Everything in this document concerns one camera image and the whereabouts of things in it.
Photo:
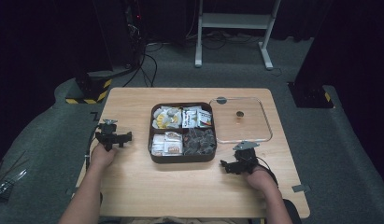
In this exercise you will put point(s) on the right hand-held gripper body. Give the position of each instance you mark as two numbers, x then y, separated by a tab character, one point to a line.
246	157

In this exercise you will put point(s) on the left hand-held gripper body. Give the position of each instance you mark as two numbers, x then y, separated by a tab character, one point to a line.
107	137

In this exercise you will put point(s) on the person's left hand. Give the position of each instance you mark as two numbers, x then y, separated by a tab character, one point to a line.
101	157

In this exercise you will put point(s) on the person's right hand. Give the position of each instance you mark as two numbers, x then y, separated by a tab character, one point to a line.
259	179

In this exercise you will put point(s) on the transparent square lid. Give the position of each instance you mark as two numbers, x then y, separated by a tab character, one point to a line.
242	127

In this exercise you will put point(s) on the pile of dark wrapped snacks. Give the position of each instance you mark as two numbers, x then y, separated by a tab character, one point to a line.
199	141

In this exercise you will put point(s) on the pile of white orange packets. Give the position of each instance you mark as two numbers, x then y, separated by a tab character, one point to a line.
167	144

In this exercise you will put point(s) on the pile of yellow white packets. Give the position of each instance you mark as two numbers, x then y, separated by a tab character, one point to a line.
166	118

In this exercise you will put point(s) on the brown four-compartment tray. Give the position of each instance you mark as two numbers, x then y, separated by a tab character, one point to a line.
182	159

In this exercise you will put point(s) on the black yellow striped stand base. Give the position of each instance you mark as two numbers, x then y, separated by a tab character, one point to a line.
96	87

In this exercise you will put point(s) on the pile of white printed packets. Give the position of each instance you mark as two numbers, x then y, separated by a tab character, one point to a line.
196	118

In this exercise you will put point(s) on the round grey tape patch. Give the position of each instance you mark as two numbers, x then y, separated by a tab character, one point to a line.
221	100

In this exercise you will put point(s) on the grey tape strip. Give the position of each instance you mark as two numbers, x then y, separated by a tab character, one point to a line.
300	188

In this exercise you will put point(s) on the dark equipment rack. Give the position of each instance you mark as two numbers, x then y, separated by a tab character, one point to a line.
133	31

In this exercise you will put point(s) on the metal tripod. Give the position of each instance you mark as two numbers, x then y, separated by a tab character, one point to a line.
7	180

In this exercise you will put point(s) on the white metal stand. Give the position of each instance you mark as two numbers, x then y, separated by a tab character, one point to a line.
234	21

